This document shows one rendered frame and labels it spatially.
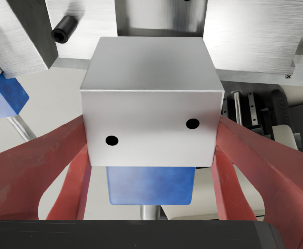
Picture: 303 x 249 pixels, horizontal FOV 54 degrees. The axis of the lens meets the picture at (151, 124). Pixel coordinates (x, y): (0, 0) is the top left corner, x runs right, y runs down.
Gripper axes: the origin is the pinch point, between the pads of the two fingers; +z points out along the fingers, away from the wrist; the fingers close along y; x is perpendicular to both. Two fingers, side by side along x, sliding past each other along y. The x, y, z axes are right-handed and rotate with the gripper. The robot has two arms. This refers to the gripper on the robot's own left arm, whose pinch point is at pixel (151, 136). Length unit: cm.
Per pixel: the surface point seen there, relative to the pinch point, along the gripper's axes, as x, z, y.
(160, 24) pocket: -1.1, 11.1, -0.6
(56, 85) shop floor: 59, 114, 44
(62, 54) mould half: 0.3, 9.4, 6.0
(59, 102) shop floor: 69, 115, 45
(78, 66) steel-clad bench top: 6.0, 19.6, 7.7
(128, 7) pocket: -2.3, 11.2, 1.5
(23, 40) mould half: 1.0, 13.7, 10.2
